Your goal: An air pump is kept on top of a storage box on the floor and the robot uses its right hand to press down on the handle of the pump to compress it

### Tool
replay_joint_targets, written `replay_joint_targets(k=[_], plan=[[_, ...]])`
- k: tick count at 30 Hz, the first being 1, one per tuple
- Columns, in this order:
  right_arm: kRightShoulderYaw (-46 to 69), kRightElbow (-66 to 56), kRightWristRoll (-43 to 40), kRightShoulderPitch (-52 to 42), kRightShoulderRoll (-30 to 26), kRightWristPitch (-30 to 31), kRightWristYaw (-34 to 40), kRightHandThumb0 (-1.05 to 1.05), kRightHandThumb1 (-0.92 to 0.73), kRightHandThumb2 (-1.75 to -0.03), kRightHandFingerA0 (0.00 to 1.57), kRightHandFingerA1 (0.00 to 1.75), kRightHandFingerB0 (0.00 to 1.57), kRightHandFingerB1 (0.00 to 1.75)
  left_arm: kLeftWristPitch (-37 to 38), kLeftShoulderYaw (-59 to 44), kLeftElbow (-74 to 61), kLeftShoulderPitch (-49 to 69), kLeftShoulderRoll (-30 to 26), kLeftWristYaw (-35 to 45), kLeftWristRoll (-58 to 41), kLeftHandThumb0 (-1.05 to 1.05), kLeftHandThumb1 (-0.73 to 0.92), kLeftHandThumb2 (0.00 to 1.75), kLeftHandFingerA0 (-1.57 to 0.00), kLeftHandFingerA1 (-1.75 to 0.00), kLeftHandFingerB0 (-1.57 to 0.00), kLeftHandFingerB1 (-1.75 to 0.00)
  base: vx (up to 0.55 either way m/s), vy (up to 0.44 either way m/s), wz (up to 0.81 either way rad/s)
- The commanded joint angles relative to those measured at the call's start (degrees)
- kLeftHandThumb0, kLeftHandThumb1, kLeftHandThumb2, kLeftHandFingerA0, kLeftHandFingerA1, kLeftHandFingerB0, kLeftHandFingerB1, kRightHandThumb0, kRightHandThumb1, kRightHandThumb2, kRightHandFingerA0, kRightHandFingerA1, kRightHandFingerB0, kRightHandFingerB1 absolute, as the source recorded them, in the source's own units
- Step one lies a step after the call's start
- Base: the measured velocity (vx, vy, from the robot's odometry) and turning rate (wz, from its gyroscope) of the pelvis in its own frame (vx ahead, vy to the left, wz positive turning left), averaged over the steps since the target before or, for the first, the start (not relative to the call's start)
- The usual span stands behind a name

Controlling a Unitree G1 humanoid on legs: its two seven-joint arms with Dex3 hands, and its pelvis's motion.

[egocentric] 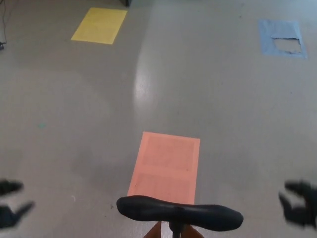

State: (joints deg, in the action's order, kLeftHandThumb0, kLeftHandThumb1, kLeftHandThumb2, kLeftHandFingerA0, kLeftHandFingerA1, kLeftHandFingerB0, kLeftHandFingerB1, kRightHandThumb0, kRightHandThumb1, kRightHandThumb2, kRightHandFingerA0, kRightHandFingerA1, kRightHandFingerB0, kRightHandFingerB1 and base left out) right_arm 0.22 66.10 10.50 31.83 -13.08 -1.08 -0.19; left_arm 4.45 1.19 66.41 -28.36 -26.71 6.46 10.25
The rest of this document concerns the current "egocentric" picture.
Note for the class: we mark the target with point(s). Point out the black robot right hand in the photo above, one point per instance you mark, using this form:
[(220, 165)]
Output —
[(309, 210)]

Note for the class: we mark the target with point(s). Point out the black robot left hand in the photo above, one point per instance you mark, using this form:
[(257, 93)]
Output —
[(10, 186)]

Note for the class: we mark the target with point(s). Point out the orange paper sheet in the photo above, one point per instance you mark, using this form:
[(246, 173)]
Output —
[(166, 163)]

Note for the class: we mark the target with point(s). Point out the torn blue paper sheet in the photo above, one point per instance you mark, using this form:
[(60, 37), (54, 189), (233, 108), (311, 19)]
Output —
[(280, 28)]

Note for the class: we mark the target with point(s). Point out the yellow paper sheet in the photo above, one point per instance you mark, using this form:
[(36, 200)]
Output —
[(100, 24)]

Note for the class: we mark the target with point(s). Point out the dark furniture foot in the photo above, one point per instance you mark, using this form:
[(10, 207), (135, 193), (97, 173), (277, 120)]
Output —
[(129, 2)]

